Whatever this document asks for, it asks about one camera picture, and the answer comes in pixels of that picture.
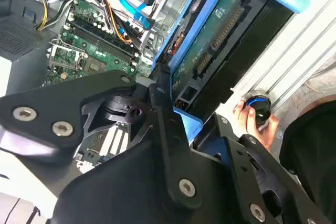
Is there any person's hand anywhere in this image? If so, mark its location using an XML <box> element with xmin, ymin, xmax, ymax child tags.
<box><xmin>233</xmin><ymin>102</ymin><xmax>280</xmax><ymax>152</ymax></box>

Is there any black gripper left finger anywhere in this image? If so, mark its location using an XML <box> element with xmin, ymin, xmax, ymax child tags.
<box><xmin>0</xmin><ymin>62</ymin><xmax>205</xmax><ymax>211</ymax></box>

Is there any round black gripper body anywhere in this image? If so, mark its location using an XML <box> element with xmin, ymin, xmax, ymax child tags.
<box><xmin>49</xmin><ymin>138</ymin><xmax>245</xmax><ymax>224</ymax></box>

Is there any hard disk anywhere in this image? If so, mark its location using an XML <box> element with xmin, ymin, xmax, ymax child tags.
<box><xmin>151</xmin><ymin>0</ymin><xmax>312</xmax><ymax>156</ymax></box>

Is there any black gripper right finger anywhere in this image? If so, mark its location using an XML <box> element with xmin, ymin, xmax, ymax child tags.
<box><xmin>213</xmin><ymin>113</ymin><xmax>333</xmax><ymax>224</ymax></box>

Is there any round black tool blue ring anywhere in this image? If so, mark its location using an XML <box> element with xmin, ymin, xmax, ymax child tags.
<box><xmin>243</xmin><ymin>91</ymin><xmax>272</xmax><ymax>127</ymax></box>

